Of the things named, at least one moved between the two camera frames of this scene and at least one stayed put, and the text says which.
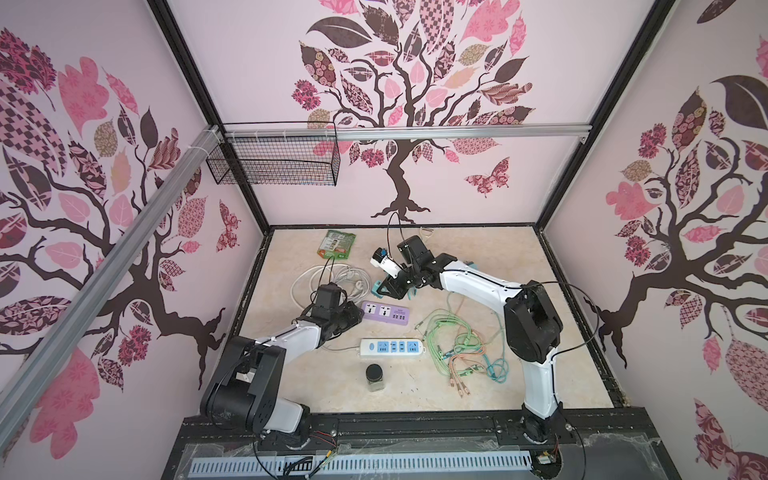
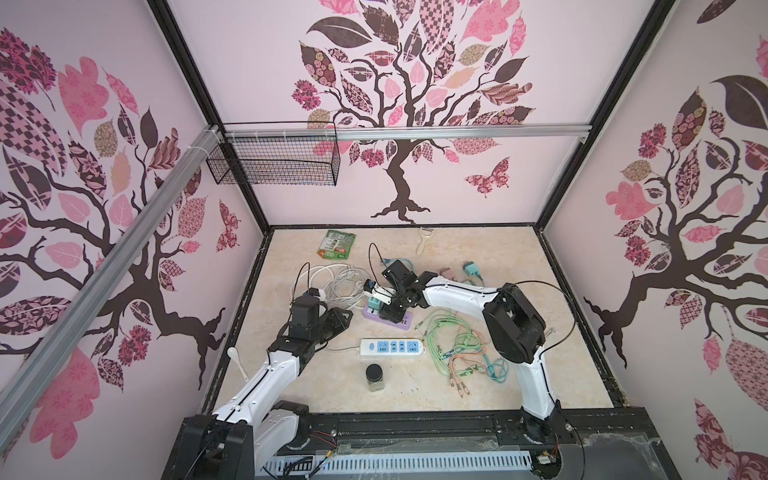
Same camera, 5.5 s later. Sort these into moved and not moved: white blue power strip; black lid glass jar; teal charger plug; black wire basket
Moved: teal charger plug
Not moved: black wire basket; white blue power strip; black lid glass jar
